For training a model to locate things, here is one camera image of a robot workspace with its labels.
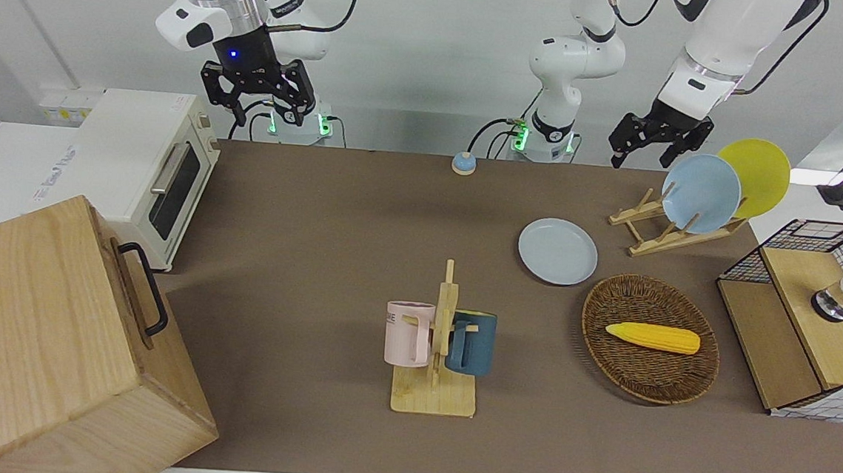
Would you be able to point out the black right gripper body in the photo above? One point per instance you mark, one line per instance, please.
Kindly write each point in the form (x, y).
(245, 57)

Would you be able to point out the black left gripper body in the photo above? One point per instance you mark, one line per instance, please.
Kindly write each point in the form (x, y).
(680, 122)

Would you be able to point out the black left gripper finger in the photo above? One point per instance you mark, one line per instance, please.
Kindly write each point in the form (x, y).
(691, 148)
(625, 136)

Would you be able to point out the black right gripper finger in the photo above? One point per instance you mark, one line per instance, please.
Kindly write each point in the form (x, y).
(232, 101)
(301, 98)

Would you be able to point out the gray plate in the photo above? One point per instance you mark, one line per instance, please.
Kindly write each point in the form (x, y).
(558, 251)

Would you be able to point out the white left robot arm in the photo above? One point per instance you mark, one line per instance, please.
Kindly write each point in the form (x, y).
(732, 36)

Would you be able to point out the light blue plate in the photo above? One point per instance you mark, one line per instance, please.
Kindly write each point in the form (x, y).
(703, 193)

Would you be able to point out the yellow plate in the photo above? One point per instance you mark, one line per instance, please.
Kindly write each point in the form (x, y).
(763, 175)

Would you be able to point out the wooden plate rack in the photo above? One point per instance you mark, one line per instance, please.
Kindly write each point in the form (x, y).
(670, 239)

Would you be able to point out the white toaster oven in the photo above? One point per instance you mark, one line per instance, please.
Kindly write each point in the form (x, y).
(131, 149)

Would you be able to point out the brown table mat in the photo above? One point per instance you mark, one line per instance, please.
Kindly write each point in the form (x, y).
(301, 258)

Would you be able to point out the small blue round button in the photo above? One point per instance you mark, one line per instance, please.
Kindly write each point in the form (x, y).
(464, 164)

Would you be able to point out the yellow corn cob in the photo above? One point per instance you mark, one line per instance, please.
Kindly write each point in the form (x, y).
(652, 337)

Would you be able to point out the brown wicker basket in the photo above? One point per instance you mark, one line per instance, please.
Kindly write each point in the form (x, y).
(642, 374)

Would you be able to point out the dark blue mug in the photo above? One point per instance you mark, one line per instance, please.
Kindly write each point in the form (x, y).
(479, 344)

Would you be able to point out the pink mug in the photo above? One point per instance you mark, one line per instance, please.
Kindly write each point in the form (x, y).
(403, 335)

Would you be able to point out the large wooden box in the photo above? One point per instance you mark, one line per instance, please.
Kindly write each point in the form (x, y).
(36, 343)

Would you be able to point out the wooden mug holder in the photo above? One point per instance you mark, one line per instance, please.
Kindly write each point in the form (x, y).
(432, 397)

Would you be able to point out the white wall sockets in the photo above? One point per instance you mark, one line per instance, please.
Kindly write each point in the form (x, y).
(67, 108)

